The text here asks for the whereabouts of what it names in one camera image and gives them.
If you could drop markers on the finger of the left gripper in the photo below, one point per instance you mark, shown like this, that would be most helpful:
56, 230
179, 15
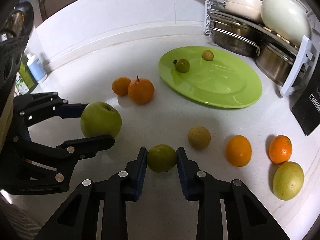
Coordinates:
85, 148
70, 110

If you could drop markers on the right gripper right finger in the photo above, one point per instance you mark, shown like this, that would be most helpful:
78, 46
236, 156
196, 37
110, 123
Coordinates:
199, 186

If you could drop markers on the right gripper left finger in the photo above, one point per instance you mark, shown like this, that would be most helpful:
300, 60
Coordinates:
124, 186

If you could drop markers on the green apple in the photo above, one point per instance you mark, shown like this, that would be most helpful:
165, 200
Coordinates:
99, 118

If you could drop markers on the large orange mandarin with stem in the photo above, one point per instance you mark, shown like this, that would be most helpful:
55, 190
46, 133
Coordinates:
141, 91

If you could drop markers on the yellow-green pear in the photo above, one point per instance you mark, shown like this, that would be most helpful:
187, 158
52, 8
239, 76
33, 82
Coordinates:
288, 180

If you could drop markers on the small green lime with stem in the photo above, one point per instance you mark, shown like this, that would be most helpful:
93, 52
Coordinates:
182, 65

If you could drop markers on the small tan round fruit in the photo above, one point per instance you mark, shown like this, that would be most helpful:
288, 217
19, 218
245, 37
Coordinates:
208, 55

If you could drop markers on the orange oval fruit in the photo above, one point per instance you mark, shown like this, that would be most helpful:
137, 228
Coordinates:
238, 151

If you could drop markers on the white plastic bottle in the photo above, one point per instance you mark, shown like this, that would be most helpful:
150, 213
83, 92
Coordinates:
36, 68

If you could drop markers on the small orange mandarin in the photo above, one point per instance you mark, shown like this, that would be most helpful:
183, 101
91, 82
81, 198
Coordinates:
120, 86

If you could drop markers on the orange tangerine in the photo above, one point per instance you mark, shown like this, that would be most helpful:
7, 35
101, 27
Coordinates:
280, 149

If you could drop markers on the green plate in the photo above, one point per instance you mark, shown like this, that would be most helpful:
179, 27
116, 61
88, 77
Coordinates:
225, 82

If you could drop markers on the black knife block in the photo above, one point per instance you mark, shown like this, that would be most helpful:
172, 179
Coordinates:
306, 109

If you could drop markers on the steel pot right under rack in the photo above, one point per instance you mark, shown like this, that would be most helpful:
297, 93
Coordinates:
275, 63

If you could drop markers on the steel pot under rack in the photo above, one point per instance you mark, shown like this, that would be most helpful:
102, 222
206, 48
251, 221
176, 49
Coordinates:
275, 63
236, 37

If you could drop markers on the steel pot left under rack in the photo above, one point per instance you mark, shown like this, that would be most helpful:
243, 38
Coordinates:
236, 37

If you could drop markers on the corner pot rack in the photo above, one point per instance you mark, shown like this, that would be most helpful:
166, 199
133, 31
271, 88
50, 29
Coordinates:
305, 57

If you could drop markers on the beaded trivet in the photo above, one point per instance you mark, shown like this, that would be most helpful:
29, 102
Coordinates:
277, 36

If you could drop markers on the cream lower saucepan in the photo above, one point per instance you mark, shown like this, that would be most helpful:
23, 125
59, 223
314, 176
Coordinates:
249, 9

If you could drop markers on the white ceramic pot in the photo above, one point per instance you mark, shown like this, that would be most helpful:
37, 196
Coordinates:
288, 18

